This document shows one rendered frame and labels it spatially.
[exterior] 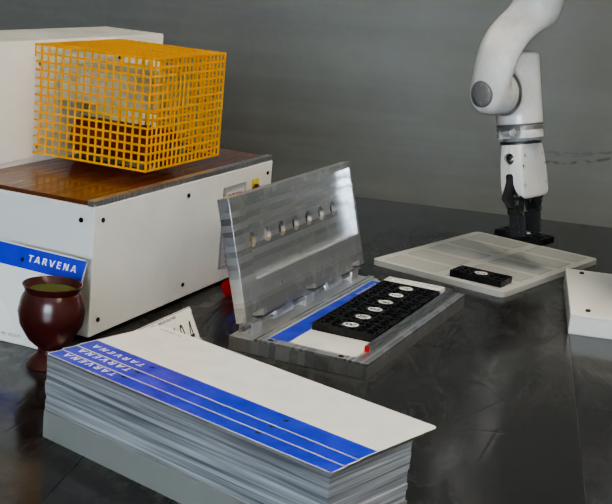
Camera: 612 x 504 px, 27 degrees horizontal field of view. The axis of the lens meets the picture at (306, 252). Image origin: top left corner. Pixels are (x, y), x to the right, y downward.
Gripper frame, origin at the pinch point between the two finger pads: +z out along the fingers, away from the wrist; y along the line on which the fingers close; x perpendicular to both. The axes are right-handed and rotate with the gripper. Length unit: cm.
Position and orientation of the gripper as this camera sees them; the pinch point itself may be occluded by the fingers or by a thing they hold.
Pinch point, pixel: (525, 224)
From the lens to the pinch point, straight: 234.9
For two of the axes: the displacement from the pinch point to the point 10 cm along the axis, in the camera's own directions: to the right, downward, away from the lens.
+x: -7.9, -0.1, 6.2
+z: 0.8, 9.9, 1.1
